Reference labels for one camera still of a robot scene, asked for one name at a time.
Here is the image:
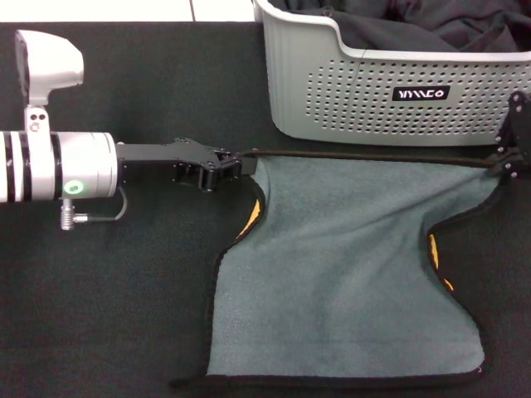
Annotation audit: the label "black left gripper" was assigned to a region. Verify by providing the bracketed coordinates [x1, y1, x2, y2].
[114, 136, 258, 193]

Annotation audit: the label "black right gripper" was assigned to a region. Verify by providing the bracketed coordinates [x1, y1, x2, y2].
[483, 90, 531, 186]

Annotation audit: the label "grey yellow towel black trim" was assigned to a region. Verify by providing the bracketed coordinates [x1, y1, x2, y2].
[168, 148, 505, 390]

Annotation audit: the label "grey perforated plastic storage box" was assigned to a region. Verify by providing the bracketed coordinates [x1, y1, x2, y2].
[252, 0, 531, 148]

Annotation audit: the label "black crumpled clothes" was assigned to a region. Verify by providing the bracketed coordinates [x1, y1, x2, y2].
[268, 0, 531, 53]

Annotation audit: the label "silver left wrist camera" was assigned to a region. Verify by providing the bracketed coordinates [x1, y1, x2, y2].
[14, 29, 85, 133]

